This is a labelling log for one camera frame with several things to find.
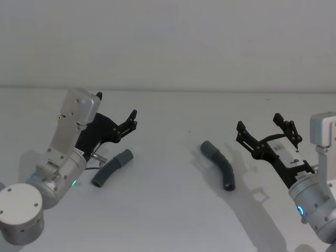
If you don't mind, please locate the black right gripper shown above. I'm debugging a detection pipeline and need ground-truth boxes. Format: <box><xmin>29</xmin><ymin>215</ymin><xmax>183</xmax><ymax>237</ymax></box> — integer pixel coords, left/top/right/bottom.
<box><xmin>235</xmin><ymin>113</ymin><xmax>316</xmax><ymax>190</ymax></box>

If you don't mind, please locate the thin dark gripper cable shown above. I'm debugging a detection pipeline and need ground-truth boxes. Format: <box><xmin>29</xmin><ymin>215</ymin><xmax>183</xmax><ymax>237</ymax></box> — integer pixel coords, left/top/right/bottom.
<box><xmin>83</xmin><ymin>149</ymin><xmax>109</xmax><ymax>172</ymax></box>

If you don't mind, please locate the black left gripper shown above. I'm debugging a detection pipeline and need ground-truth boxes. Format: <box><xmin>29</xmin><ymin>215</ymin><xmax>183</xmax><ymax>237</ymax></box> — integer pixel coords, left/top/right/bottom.
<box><xmin>74</xmin><ymin>91</ymin><xmax>139</xmax><ymax>159</ymax></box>

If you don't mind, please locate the white curtain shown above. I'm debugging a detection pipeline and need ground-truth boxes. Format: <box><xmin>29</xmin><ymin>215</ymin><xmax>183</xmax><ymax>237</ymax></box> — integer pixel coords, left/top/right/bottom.
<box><xmin>0</xmin><ymin>0</ymin><xmax>336</xmax><ymax>93</ymax></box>

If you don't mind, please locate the white table cloth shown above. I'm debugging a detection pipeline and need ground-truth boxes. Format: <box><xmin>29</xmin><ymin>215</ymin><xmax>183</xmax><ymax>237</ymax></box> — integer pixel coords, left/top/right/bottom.
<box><xmin>0</xmin><ymin>88</ymin><xmax>336</xmax><ymax>252</ymax></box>

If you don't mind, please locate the curved dark grey tube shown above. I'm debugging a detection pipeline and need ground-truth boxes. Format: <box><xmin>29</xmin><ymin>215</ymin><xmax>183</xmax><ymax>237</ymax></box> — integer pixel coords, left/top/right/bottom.
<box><xmin>199</xmin><ymin>140</ymin><xmax>237</xmax><ymax>192</ymax></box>

